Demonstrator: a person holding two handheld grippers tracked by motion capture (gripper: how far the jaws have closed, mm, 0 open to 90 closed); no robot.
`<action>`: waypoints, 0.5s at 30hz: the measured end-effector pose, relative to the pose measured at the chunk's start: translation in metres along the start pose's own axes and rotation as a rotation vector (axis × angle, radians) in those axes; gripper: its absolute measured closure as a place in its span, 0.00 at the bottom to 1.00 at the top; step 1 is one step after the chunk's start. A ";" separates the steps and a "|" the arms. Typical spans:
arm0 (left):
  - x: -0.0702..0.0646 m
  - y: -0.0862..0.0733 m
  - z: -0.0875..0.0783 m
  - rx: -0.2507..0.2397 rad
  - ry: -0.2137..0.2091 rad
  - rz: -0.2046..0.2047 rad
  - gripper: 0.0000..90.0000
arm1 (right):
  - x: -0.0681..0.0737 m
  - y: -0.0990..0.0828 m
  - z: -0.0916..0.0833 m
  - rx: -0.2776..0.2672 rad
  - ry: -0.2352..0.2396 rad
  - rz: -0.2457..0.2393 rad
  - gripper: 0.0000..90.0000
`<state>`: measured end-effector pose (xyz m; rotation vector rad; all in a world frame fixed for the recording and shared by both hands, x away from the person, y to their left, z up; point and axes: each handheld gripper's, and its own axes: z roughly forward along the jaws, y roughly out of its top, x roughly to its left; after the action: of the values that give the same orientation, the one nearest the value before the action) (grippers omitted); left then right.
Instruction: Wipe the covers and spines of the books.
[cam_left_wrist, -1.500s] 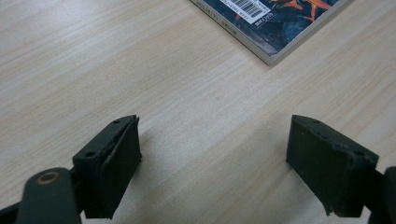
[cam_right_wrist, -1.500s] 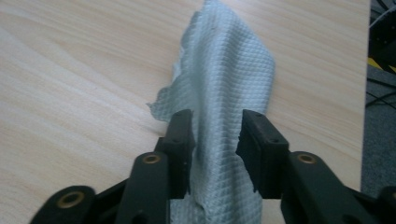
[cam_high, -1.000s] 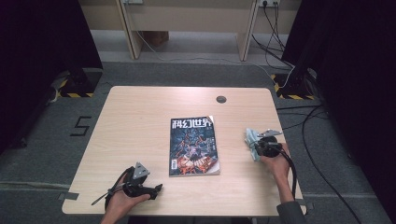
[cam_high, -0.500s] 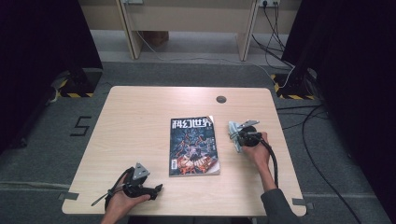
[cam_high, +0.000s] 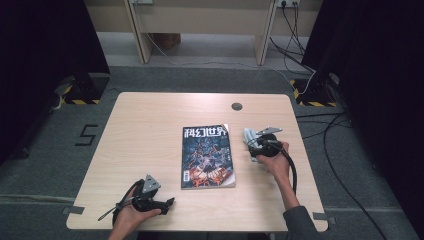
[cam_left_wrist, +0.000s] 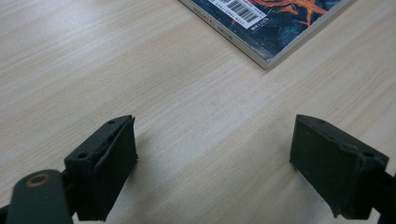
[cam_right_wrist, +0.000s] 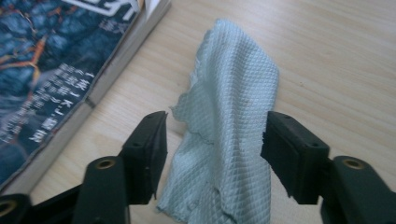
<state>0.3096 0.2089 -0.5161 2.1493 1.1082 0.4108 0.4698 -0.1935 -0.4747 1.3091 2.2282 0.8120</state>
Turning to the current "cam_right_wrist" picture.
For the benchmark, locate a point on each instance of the dark blue illustrated book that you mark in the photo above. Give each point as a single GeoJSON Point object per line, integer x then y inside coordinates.
{"type": "Point", "coordinates": [46, 77]}

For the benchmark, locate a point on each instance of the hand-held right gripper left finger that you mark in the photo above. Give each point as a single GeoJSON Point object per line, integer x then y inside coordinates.
{"type": "Point", "coordinates": [144, 158]}

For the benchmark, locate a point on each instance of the light blue textured cloth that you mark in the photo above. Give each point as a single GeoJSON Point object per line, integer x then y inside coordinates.
{"type": "Point", "coordinates": [230, 109]}

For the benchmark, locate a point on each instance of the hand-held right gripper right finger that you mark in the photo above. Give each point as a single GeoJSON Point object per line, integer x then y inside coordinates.
{"type": "Point", "coordinates": [295, 158]}

